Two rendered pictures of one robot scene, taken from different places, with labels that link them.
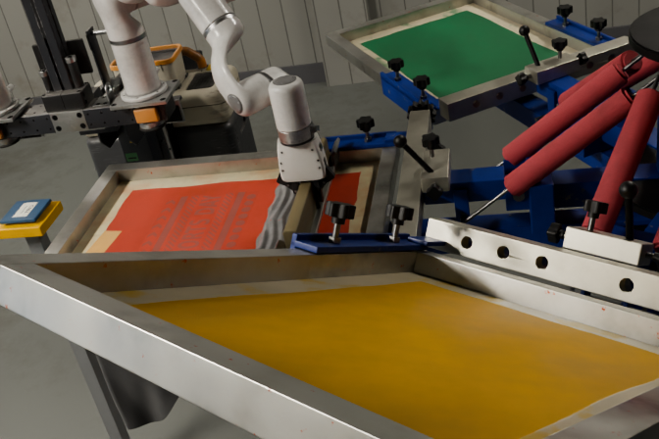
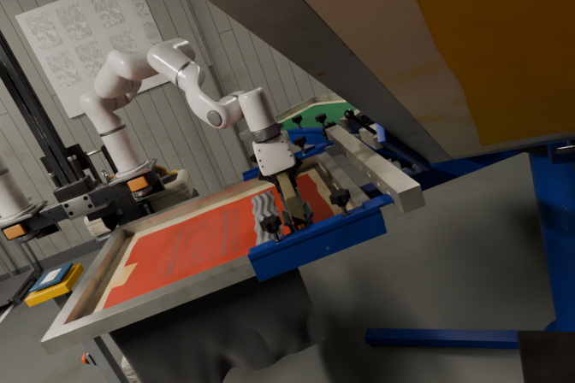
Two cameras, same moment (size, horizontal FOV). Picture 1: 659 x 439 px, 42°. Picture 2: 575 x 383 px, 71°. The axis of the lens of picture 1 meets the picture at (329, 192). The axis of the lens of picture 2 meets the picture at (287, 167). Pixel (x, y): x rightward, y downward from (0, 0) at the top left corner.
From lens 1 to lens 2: 0.89 m
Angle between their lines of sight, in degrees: 18
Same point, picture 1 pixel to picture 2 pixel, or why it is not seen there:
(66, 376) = not seen: outside the picture
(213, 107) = (179, 192)
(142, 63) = (127, 144)
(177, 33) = not seen: hidden behind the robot
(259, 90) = (231, 103)
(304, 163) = (278, 154)
